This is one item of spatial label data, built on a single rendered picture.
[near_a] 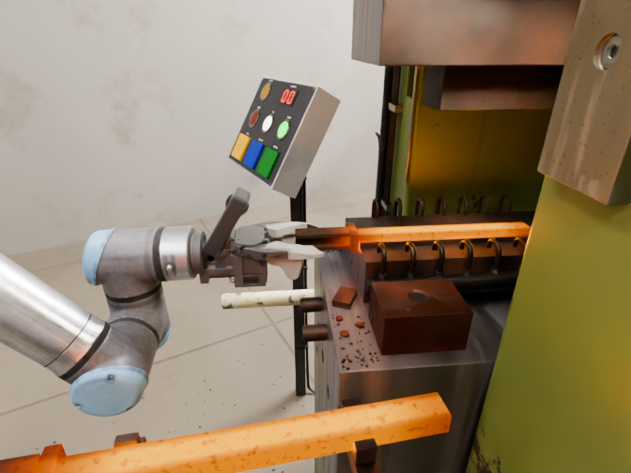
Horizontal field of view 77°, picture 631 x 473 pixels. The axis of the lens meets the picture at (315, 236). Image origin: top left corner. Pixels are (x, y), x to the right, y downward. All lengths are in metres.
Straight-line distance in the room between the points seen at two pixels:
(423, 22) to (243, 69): 2.73
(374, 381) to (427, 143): 0.50
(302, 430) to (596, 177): 0.32
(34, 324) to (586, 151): 0.62
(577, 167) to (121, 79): 2.87
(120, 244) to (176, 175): 2.54
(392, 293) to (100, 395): 0.42
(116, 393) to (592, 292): 0.57
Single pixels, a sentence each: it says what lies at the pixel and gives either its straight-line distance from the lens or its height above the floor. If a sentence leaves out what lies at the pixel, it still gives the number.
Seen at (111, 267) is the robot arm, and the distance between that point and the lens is 0.69.
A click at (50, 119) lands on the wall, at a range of 3.08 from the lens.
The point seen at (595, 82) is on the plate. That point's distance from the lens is 0.39.
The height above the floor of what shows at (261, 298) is 0.63.
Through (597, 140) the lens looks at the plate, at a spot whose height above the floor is 1.23.
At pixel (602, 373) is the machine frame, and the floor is 1.05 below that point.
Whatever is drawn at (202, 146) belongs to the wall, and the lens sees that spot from 3.19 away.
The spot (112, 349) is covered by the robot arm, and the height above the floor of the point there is 0.92.
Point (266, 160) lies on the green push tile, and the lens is 1.07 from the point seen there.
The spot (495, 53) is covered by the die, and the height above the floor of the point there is 1.28.
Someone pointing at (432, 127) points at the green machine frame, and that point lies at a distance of 0.85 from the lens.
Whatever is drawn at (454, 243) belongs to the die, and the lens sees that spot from 0.70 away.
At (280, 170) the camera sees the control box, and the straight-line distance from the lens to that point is 1.01.
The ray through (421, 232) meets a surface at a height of 1.01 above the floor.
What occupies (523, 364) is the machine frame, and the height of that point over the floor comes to 0.97.
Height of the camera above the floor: 1.30
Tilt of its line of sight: 26 degrees down
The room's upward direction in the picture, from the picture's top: straight up
